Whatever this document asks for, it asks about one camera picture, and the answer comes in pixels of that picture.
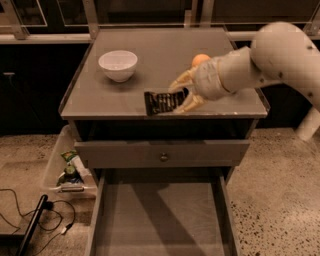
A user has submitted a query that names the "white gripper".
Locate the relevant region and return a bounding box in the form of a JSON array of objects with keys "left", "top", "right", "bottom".
[{"left": 168, "top": 57, "right": 231, "bottom": 114}]

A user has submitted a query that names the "black rxbar chocolate bar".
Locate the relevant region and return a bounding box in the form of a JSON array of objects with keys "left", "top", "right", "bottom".
[{"left": 144, "top": 89, "right": 189, "bottom": 116}]

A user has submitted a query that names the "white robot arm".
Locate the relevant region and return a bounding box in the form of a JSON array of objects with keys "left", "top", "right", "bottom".
[{"left": 168, "top": 22, "right": 320, "bottom": 113}]

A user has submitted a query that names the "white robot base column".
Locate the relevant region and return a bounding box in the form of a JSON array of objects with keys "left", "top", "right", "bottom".
[{"left": 295, "top": 107, "right": 320, "bottom": 141}]

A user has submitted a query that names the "grey top drawer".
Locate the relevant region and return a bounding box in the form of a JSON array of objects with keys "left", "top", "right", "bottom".
[{"left": 74, "top": 140, "right": 249, "bottom": 169}]

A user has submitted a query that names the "brass drawer knob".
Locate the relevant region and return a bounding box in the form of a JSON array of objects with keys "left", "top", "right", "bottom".
[{"left": 160, "top": 153, "right": 168, "bottom": 162}]

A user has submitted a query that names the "grey drawer cabinet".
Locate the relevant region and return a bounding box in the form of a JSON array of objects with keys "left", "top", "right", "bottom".
[{"left": 57, "top": 27, "right": 270, "bottom": 188}]

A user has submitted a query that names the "open grey middle drawer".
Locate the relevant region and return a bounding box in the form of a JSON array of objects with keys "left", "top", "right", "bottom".
[{"left": 85, "top": 168, "right": 242, "bottom": 256}]

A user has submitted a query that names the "orange fruit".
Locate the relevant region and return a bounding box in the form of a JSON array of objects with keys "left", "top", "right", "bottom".
[{"left": 191, "top": 54, "right": 210, "bottom": 67}]

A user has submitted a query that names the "white ceramic bowl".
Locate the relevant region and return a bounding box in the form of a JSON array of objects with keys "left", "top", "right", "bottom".
[{"left": 98, "top": 50, "right": 138, "bottom": 82}]

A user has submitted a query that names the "green snack bag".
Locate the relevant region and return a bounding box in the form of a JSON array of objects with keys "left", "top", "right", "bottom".
[{"left": 57, "top": 150, "right": 82, "bottom": 186}]

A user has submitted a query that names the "clear plastic storage bin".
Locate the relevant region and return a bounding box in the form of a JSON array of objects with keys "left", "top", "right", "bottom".
[{"left": 41, "top": 125, "right": 97, "bottom": 200}]

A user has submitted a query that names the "black flat device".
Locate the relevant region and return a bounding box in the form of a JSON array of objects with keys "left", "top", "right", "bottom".
[{"left": 15, "top": 194, "right": 48, "bottom": 256}]

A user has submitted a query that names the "metal railing frame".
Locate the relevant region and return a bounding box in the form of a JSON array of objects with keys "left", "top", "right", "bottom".
[{"left": 0, "top": 0, "right": 320, "bottom": 44}]

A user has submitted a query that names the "black cable on floor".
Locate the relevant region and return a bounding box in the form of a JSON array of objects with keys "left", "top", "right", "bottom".
[{"left": 0, "top": 188, "right": 77, "bottom": 256}]

